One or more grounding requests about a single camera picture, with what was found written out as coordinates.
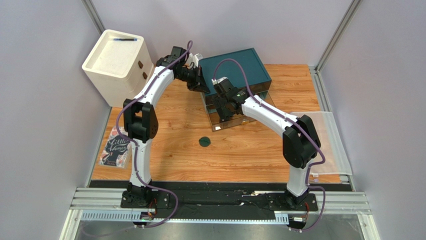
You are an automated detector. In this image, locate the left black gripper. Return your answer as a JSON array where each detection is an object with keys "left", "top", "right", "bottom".
[{"left": 176, "top": 65, "right": 210, "bottom": 95}]

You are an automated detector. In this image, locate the clear plastic drawer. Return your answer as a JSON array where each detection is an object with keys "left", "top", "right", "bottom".
[{"left": 205, "top": 93, "right": 255, "bottom": 132}]

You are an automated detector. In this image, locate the teal drawer organizer box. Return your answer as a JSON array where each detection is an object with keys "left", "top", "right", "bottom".
[{"left": 199, "top": 48, "right": 272, "bottom": 104}]

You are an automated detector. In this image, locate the dark green round compact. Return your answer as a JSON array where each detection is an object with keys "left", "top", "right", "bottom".
[{"left": 198, "top": 136, "right": 212, "bottom": 148}]

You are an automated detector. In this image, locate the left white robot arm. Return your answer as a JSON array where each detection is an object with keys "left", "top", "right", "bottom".
[{"left": 120, "top": 46, "right": 210, "bottom": 208}]

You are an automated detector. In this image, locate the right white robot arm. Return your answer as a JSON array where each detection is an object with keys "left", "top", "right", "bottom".
[{"left": 212, "top": 77, "right": 321, "bottom": 209}]

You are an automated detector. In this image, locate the white drawer cabinet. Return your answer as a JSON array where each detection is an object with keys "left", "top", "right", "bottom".
[{"left": 82, "top": 29, "right": 155, "bottom": 108}]

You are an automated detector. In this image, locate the Little Women book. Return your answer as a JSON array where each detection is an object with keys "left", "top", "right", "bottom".
[{"left": 97, "top": 126, "right": 131, "bottom": 169}]

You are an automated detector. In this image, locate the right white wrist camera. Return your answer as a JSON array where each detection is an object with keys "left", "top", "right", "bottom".
[{"left": 211, "top": 77, "right": 228, "bottom": 86}]

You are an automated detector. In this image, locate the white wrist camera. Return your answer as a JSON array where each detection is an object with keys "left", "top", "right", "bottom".
[
  {"left": 191, "top": 53, "right": 204, "bottom": 67},
  {"left": 211, "top": 77, "right": 228, "bottom": 86}
]

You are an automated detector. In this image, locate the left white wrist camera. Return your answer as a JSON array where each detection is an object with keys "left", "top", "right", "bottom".
[{"left": 191, "top": 53, "right": 204, "bottom": 67}]

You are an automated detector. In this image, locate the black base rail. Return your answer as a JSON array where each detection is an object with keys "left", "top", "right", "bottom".
[{"left": 120, "top": 182, "right": 320, "bottom": 212}]

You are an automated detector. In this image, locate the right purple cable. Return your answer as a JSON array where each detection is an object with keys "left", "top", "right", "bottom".
[{"left": 212, "top": 58, "right": 327, "bottom": 233}]

